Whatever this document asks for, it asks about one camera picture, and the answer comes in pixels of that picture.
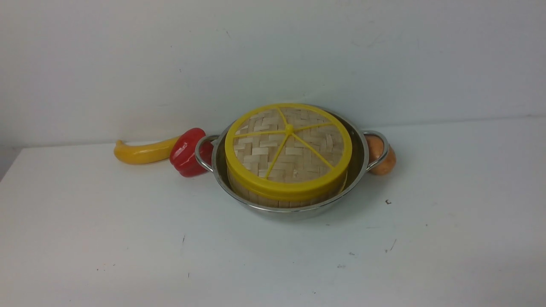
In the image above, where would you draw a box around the bamboo steamer lid yellow frame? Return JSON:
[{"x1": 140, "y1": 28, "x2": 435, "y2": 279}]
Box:
[{"x1": 224, "y1": 103, "x2": 353, "y2": 174}]

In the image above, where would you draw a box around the bamboo steamer basket yellow rim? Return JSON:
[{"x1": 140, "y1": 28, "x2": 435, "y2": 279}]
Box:
[{"x1": 227, "y1": 163, "x2": 348, "y2": 208}]

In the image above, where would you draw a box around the stainless steel pot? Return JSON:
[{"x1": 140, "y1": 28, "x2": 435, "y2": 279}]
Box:
[{"x1": 195, "y1": 105, "x2": 389, "y2": 221}]

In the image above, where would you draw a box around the red bell pepper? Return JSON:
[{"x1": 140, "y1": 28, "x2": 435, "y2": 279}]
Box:
[{"x1": 169, "y1": 127, "x2": 207, "y2": 177}]

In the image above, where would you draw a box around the orange fruit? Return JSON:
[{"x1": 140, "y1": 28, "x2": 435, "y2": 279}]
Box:
[{"x1": 365, "y1": 134, "x2": 397, "y2": 176}]

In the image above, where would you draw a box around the yellow banana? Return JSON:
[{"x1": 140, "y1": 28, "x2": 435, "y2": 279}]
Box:
[{"x1": 113, "y1": 136, "x2": 179, "y2": 165}]

